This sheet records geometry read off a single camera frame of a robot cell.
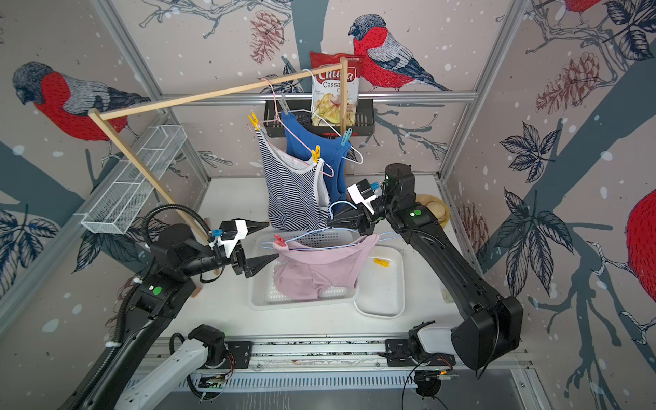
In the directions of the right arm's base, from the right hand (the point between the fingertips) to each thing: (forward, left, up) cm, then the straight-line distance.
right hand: (329, 221), depth 60 cm
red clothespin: (-2, +13, -5) cm, 14 cm away
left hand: (-3, +13, -2) cm, 14 cm away
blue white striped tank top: (+24, +14, -19) cm, 33 cm away
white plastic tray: (-2, -17, -39) cm, 42 cm away
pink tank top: (0, +10, -33) cm, 34 cm away
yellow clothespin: (+8, -18, -37) cm, 41 cm away
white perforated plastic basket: (-4, +24, -33) cm, 41 cm away
